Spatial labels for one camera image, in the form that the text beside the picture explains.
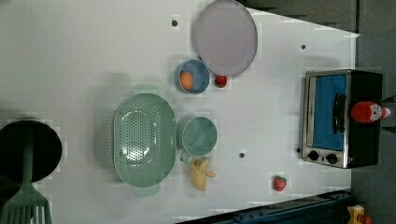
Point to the blue small bowl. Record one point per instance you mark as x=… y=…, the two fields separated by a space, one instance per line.
x=200 y=73

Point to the yellow orange clamp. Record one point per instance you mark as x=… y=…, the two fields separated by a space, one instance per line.
x=358 y=216

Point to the green mug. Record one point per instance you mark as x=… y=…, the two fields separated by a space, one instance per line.
x=196 y=137

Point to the red felt ketchup bottle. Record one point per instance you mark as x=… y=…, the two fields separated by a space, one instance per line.
x=368 y=112

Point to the black frying pan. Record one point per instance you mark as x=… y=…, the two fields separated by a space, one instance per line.
x=47 y=152

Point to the orange egg toy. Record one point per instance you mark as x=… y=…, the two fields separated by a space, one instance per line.
x=186 y=80

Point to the red strawberry toy green leaves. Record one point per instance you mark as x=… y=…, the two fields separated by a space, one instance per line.
x=279 y=183

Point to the lilac round plate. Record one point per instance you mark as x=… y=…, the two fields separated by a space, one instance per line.
x=226 y=37

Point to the small red strawberry toy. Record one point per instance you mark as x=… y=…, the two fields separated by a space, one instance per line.
x=221 y=81

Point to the green oval colander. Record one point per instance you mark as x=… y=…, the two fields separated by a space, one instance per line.
x=144 y=140

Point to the green slotted spatula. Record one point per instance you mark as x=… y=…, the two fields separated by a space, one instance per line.
x=27 y=206

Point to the yellow peeled banana toy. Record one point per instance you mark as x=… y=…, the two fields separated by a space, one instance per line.
x=200 y=172

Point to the blue metal frame rail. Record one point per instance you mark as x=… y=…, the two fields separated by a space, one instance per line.
x=326 y=208

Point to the silver black toaster oven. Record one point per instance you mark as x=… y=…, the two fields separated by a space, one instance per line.
x=331 y=134

